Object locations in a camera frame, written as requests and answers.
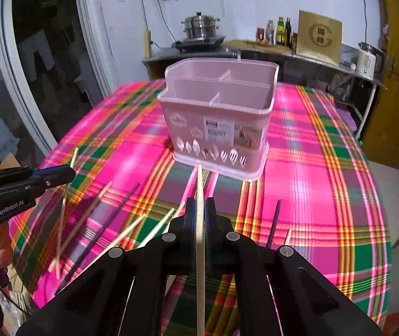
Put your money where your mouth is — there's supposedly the light wooden chopstick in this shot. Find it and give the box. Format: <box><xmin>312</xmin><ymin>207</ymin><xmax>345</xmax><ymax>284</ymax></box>
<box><xmin>196</xmin><ymin>165</ymin><xmax>206</xmax><ymax>336</ymax></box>

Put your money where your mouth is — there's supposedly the wooden chopstick short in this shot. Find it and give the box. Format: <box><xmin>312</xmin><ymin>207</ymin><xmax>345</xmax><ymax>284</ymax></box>
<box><xmin>137</xmin><ymin>201</ymin><xmax>185</xmax><ymax>249</ymax></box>

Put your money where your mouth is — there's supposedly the wooden chopstick tip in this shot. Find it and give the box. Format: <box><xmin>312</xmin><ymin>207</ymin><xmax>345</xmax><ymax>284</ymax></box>
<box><xmin>284</xmin><ymin>228</ymin><xmax>292</xmax><ymax>246</ymax></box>

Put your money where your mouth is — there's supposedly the black chopstick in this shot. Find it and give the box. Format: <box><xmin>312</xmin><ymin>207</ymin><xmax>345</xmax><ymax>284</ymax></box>
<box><xmin>55</xmin><ymin>183</ymin><xmax>140</xmax><ymax>295</ymax></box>
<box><xmin>266</xmin><ymin>199</ymin><xmax>281</xmax><ymax>249</ymax></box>

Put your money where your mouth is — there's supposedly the wooden chopstick crossed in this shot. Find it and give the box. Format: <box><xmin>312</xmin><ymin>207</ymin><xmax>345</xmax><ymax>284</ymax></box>
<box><xmin>48</xmin><ymin>181</ymin><xmax>112</xmax><ymax>280</ymax></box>

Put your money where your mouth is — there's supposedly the metal kitchen shelf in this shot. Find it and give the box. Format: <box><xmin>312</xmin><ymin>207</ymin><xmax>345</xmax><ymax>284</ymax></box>
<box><xmin>142</xmin><ymin>41</ymin><xmax>385</xmax><ymax>140</ymax></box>

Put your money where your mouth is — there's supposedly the pink plaid tablecloth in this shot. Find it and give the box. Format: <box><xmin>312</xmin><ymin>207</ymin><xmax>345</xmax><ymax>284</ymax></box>
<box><xmin>10</xmin><ymin>80</ymin><xmax>391</xmax><ymax>325</ymax></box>

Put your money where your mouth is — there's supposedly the pink plastic utensil holder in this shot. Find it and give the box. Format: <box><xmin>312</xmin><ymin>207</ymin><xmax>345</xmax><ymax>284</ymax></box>
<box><xmin>158</xmin><ymin>58</ymin><xmax>279</xmax><ymax>181</ymax></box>

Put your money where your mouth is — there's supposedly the black induction cooker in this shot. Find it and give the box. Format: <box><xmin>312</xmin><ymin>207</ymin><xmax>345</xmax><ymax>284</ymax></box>
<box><xmin>172</xmin><ymin>36</ymin><xmax>225</xmax><ymax>53</ymax></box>

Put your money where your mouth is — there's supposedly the white power strip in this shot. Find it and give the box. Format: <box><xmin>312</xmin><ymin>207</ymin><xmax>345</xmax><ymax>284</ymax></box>
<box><xmin>143</xmin><ymin>30</ymin><xmax>152</xmax><ymax>59</ymax></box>

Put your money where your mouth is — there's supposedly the red lidded jar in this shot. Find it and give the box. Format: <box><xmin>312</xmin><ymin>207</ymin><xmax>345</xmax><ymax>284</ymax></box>
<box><xmin>256</xmin><ymin>27</ymin><xmax>265</xmax><ymax>43</ymax></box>

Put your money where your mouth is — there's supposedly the clear bottle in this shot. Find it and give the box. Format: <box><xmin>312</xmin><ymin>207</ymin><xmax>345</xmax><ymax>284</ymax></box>
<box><xmin>265</xmin><ymin>20</ymin><xmax>275</xmax><ymax>45</ymax></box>

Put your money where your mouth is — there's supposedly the green glass bottle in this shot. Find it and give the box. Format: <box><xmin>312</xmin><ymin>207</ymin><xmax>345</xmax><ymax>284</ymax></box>
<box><xmin>276</xmin><ymin>17</ymin><xmax>285</xmax><ymax>46</ymax></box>

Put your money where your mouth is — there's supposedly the stainless steel steamer pot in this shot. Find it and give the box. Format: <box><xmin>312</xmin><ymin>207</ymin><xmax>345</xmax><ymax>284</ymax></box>
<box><xmin>181</xmin><ymin>11</ymin><xmax>220</xmax><ymax>39</ymax></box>

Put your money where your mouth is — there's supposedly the gold gift box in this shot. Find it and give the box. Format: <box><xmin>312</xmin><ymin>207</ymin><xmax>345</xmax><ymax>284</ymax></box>
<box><xmin>296</xmin><ymin>10</ymin><xmax>342</xmax><ymax>66</ymax></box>

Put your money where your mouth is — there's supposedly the dark sauce bottle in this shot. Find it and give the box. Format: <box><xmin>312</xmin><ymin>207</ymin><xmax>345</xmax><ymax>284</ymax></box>
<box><xmin>285</xmin><ymin>17</ymin><xmax>292</xmax><ymax>49</ymax></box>

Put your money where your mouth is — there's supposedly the white electric kettle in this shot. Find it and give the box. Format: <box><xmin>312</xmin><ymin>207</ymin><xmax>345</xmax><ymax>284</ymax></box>
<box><xmin>356</xmin><ymin>42</ymin><xmax>385</xmax><ymax>79</ymax></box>

